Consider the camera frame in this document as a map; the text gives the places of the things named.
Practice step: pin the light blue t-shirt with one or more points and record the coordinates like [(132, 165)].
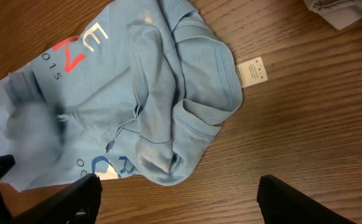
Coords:
[(143, 90)]

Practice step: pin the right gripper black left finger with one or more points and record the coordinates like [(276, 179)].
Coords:
[(78, 203)]

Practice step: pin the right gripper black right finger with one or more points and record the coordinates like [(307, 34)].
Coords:
[(282, 204)]

